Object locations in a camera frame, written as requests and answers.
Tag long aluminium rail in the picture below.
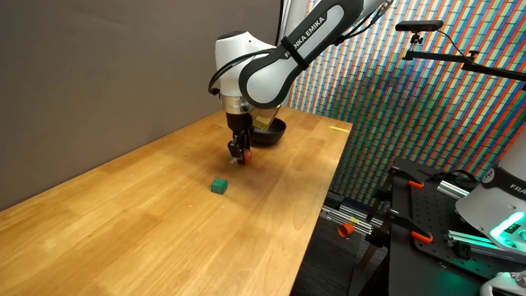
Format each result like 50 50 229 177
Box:
445 229 526 261

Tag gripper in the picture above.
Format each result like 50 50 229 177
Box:
225 112 254 165

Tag short aluminium rail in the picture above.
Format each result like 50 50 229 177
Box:
436 179 470 201

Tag black cable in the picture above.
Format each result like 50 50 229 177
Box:
427 169 479 184

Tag black bowl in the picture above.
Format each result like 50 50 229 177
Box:
250 117 287 146

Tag yellow translucent object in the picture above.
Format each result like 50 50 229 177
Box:
252 104 283 132

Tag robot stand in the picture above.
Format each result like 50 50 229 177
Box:
357 158 526 296

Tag camera on mount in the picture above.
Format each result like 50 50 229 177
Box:
394 20 526 89

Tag white device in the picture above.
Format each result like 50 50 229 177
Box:
480 271 526 296

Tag aluminium rails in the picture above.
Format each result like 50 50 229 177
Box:
320 203 383 236

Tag black clamp with orange tips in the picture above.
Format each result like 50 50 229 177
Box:
366 209 434 248
388 164 425 190

